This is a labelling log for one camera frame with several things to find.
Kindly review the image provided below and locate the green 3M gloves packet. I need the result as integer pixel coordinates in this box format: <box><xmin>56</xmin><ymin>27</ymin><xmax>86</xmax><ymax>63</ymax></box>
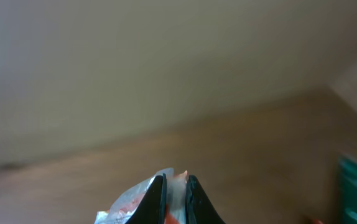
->
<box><xmin>339</xmin><ymin>156</ymin><xmax>357</xmax><ymax>224</ymax></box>

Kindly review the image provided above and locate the red white small packet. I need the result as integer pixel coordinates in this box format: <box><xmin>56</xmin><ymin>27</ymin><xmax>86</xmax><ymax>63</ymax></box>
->
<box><xmin>95</xmin><ymin>168</ymin><xmax>188</xmax><ymax>224</ymax></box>

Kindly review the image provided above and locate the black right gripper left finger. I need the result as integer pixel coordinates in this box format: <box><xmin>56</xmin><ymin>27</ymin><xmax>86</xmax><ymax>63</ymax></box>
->
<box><xmin>126</xmin><ymin>174</ymin><xmax>167</xmax><ymax>224</ymax></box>

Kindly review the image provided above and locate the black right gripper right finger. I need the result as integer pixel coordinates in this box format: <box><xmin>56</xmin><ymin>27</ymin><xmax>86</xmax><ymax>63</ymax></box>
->
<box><xmin>185</xmin><ymin>175</ymin><xmax>225</xmax><ymax>224</ymax></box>

